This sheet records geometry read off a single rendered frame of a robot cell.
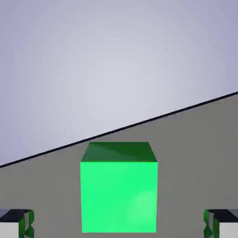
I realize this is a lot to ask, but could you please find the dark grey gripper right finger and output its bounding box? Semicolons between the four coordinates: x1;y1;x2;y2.
203;209;238;238

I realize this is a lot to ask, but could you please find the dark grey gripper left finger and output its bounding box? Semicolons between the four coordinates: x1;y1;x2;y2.
0;209;35;238

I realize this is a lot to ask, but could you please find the small green cube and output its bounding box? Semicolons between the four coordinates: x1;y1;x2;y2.
79;141;159;233

